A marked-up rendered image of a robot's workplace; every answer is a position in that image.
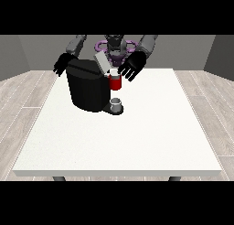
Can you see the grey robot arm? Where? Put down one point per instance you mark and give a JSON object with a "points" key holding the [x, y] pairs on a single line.
{"points": [[148, 44], [75, 45]]}

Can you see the small grey coffee pod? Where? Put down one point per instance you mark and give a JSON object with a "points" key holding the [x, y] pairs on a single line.
{"points": [[113, 72]]}

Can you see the pale grey machine lid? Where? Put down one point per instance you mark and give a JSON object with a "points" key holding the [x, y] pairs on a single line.
{"points": [[103, 61]]}

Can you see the red pod holder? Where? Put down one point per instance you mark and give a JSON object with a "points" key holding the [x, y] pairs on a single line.
{"points": [[115, 83]]}

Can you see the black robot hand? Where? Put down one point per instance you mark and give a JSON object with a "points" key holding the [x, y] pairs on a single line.
{"points": [[135, 62], [65, 62]]}

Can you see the small grey cup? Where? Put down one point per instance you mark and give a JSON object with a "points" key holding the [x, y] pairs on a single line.
{"points": [[116, 104]]}

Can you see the black coffee machine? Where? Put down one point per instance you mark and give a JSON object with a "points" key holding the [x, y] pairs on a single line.
{"points": [[85, 85]]}

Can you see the grey robot trunk purple rings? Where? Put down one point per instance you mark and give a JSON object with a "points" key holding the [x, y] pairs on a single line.
{"points": [[115, 48]]}

